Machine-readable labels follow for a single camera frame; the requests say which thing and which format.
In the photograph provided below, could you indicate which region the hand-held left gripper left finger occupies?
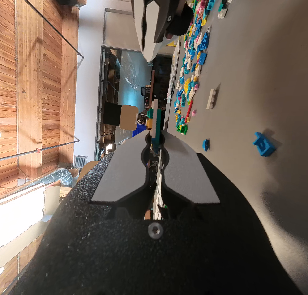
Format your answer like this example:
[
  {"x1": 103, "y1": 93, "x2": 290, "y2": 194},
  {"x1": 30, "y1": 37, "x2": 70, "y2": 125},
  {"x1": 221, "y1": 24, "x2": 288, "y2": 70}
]
[{"x1": 91, "y1": 130, "x2": 151, "y2": 207}]

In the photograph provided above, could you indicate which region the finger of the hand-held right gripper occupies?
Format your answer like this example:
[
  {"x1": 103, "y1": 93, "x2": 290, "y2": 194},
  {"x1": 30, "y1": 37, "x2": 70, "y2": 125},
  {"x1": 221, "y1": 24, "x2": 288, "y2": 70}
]
[
  {"x1": 129, "y1": 0, "x2": 174, "y2": 62},
  {"x1": 154, "y1": 0, "x2": 190, "y2": 44}
]

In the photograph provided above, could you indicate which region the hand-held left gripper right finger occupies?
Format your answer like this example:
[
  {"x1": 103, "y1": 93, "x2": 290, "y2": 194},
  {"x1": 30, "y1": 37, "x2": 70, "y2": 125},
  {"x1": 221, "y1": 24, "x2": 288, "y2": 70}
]
[{"x1": 160, "y1": 130, "x2": 220, "y2": 205}]

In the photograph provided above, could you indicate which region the teal white yellow brick assembly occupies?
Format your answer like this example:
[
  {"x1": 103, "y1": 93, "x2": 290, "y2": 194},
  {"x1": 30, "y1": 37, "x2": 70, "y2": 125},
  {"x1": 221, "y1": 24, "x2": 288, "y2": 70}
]
[{"x1": 146, "y1": 99, "x2": 162, "y2": 154}]

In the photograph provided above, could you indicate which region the grey desk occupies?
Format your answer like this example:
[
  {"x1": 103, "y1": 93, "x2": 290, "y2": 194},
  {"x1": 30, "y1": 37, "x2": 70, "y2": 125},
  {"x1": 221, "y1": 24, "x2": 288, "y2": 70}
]
[{"x1": 166, "y1": 0, "x2": 308, "y2": 295}]

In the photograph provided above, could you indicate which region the pile of colourful toy bricks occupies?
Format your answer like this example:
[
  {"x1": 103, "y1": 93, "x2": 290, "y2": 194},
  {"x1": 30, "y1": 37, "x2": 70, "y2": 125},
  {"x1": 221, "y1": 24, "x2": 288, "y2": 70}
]
[{"x1": 173, "y1": 0, "x2": 236, "y2": 135}]

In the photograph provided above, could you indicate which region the metal vent grille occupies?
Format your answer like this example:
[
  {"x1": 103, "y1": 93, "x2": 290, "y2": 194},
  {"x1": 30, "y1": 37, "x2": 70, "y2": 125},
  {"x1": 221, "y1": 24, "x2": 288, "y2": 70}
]
[{"x1": 73, "y1": 155, "x2": 88, "y2": 168}]

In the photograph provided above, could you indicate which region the chair with wooden back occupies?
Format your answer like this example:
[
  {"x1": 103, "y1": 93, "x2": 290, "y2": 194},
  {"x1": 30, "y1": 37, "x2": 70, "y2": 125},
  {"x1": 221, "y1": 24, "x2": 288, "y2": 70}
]
[{"x1": 119, "y1": 104, "x2": 139, "y2": 131}]

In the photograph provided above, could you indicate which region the white printed sheet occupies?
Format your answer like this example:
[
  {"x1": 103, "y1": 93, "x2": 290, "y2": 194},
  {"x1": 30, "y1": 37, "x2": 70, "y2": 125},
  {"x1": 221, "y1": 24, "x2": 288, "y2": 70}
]
[{"x1": 167, "y1": 43, "x2": 180, "y2": 103}]

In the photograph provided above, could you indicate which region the black panel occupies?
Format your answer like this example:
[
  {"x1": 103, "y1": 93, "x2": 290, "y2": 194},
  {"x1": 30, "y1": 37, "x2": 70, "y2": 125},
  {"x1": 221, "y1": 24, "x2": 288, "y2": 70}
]
[{"x1": 103, "y1": 101, "x2": 122, "y2": 125}]

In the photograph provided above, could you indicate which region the red long toy brick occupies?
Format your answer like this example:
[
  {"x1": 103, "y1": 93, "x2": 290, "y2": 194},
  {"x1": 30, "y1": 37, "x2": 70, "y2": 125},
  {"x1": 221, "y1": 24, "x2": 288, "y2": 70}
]
[{"x1": 185, "y1": 100, "x2": 194, "y2": 123}]

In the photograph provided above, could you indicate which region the glass partition window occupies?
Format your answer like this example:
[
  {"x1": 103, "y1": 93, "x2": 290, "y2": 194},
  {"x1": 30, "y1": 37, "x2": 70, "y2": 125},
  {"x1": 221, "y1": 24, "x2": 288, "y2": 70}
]
[{"x1": 96, "y1": 46, "x2": 154, "y2": 153}]

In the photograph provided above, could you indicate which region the white long toy brick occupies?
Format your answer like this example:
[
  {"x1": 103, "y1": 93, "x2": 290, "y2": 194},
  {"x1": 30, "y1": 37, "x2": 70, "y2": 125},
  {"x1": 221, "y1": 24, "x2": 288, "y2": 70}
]
[{"x1": 206, "y1": 89, "x2": 217, "y2": 110}]

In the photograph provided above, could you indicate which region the blue square toy brick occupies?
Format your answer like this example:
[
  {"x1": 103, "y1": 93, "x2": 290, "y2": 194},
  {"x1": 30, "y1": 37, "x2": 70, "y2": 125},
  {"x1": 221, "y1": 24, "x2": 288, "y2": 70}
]
[{"x1": 253, "y1": 132, "x2": 277, "y2": 157}]

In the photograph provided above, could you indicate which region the metal rod with red tie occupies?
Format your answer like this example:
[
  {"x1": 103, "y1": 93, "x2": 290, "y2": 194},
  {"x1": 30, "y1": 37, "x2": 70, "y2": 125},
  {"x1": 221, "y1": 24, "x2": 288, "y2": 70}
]
[{"x1": 0, "y1": 137, "x2": 80, "y2": 161}]

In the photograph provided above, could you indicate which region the thin black metal rod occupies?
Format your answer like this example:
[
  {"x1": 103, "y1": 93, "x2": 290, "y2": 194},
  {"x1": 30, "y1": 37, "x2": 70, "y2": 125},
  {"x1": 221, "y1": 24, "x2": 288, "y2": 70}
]
[{"x1": 10, "y1": 0, "x2": 85, "y2": 59}]

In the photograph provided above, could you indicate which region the white light panel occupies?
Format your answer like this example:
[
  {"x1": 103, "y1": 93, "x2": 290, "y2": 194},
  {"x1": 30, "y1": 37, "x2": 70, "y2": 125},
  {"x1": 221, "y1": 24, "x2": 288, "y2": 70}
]
[{"x1": 0, "y1": 187, "x2": 47, "y2": 268}]

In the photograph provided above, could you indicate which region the silver ventilation duct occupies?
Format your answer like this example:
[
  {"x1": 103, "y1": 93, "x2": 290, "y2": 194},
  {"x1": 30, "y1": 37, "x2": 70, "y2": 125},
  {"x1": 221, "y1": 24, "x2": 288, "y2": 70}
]
[{"x1": 0, "y1": 167, "x2": 73, "y2": 199}]

